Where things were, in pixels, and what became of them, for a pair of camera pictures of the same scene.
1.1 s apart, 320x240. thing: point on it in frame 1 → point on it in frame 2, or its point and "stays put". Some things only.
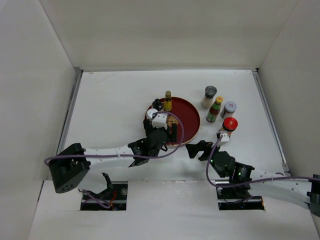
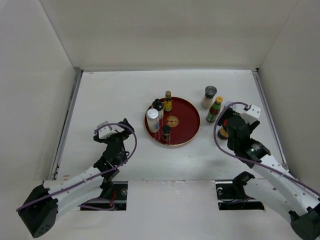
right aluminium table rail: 285,167 stays put
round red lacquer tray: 190,119 stays put
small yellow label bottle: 167,101 stays put
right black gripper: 193,149 → 230,112
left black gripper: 150,129 → 125,133
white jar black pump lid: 157,104 stays put
